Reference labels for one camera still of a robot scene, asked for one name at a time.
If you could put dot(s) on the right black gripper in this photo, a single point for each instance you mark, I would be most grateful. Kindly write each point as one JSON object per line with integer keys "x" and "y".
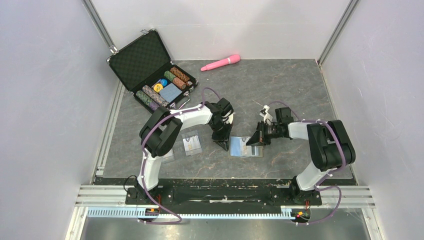
{"x": 259, "y": 135}

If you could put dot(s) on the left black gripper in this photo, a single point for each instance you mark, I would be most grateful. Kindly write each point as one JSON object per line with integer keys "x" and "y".
{"x": 222, "y": 140}

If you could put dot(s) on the beige leather card holder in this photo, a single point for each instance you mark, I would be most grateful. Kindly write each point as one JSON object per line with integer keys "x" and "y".
{"x": 257, "y": 152}

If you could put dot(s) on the clear acrylic card stand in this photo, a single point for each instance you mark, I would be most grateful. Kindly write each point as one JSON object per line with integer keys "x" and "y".
{"x": 188, "y": 144}

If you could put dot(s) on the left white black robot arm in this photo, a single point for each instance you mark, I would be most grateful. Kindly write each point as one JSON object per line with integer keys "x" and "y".
{"x": 160, "y": 133}

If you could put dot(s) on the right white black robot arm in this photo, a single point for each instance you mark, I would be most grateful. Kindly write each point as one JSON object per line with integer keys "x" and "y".
{"x": 330, "y": 147}

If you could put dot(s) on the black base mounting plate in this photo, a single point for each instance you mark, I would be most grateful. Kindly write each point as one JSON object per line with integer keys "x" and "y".
{"x": 220, "y": 196}

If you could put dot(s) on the pink wand massager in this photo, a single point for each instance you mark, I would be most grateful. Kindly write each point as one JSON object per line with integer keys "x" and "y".
{"x": 220, "y": 63}

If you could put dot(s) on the black poker chip case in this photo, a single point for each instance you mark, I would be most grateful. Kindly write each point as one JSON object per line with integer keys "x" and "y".
{"x": 145, "y": 68}

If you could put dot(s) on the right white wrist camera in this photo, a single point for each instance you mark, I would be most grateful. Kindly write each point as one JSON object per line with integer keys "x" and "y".
{"x": 267, "y": 117}

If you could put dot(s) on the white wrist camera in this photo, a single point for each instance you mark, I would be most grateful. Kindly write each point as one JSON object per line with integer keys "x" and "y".
{"x": 267, "y": 117}
{"x": 228, "y": 119}

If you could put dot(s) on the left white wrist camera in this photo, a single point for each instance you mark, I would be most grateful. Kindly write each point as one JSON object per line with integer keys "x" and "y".
{"x": 228, "y": 119}

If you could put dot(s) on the white slotted cable duct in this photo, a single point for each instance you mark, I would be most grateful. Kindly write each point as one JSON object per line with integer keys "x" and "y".
{"x": 143, "y": 213}

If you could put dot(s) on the aluminium frame rail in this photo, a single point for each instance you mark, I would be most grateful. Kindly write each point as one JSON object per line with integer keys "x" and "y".
{"x": 353, "y": 197}

